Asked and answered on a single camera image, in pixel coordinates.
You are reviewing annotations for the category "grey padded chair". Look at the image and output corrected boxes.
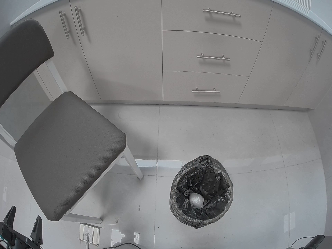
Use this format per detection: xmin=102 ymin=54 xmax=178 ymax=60
xmin=0 ymin=18 xmax=144 ymax=224

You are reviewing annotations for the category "white plastic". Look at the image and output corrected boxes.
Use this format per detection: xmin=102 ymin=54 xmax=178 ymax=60
xmin=189 ymin=193 xmax=204 ymax=207

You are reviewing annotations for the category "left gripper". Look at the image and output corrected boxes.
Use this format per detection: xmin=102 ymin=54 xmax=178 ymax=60
xmin=0 ymin=205 xmax=43 ymax=249

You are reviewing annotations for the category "black cable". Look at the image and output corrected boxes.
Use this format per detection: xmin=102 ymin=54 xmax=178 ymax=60
xmin=100 ymin=243 xmax=142 ymax=249
xmin=290 ymin=236 xmax=315 ymax=249

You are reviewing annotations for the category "beige cabinet with drawers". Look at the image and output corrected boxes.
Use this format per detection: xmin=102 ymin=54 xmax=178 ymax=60
xmin=10 ymin=0 xmax=332 ymax=111

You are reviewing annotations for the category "black plastic bag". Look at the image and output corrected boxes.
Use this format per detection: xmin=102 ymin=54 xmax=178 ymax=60
xmin=169 ymin=155 xmax=234 ymax=229

